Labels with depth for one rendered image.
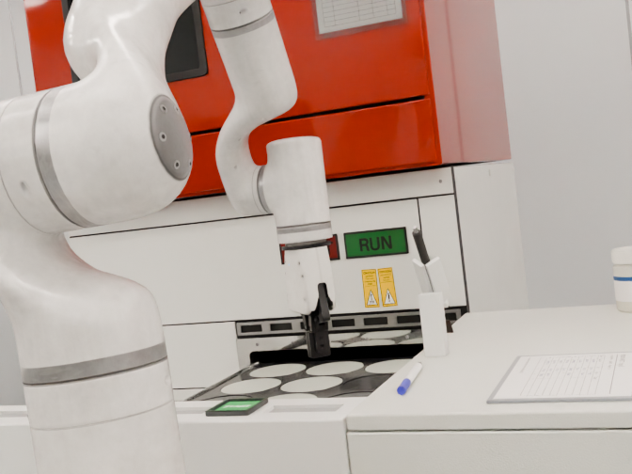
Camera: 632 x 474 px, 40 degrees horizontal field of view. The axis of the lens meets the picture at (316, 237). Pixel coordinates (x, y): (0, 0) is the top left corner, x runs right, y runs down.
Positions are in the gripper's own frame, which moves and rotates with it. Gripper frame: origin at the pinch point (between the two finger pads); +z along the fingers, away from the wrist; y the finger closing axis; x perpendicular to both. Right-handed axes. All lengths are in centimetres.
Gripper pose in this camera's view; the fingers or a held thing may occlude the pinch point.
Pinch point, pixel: (318, 343)
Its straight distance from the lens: 133.1
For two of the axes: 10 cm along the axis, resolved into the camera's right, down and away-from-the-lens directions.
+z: 1.2, 9.9, 0.5
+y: 3.4, 0.1, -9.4
